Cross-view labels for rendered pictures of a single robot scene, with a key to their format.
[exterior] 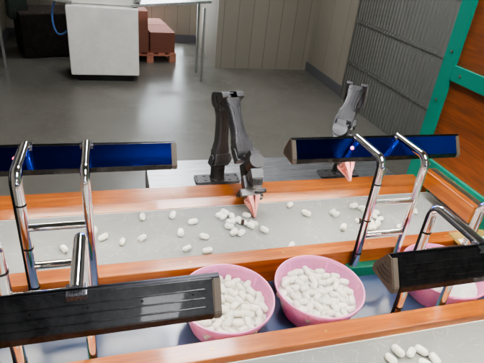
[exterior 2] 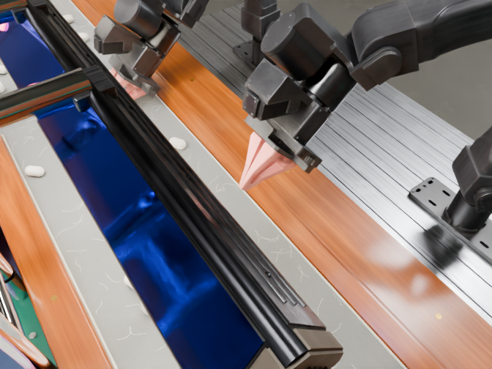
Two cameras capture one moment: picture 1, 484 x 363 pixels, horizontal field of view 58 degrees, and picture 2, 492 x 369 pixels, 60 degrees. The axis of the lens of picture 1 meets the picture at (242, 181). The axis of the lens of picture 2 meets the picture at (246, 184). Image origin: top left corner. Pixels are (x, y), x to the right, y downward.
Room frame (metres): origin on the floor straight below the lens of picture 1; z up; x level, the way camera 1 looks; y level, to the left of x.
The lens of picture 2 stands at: (1.40, -0.77, 1.30)
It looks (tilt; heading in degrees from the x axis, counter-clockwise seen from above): 50 degrees down; 73
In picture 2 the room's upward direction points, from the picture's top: straight up
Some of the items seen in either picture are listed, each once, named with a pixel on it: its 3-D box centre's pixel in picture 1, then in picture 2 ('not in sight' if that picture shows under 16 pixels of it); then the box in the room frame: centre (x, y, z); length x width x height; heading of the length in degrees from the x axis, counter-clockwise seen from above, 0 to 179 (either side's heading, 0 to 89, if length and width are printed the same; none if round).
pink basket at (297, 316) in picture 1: (316, 296); not in sight; (0.99, -0.26, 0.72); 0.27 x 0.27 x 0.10
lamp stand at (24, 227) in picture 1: (62, 227); not in sight; (0.96, 0.47, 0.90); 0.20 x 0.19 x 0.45; 108
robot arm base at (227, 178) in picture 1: (217, 171); (264, 50); (1.72, 0.11, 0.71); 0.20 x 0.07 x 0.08; 108
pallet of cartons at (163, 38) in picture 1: (143, 29); not in sight; (6.37, 1.61, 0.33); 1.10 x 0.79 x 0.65; 18
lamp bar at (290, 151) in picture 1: (377, 145); (67, 75); (1.34, -0.43, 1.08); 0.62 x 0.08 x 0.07; 108
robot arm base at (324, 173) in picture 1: (338, 166); (471, 207); (1.90, -0.46, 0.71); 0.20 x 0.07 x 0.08; 108
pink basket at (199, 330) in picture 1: (225, 307); not in sight; (0.90, 0.01, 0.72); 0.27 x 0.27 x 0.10
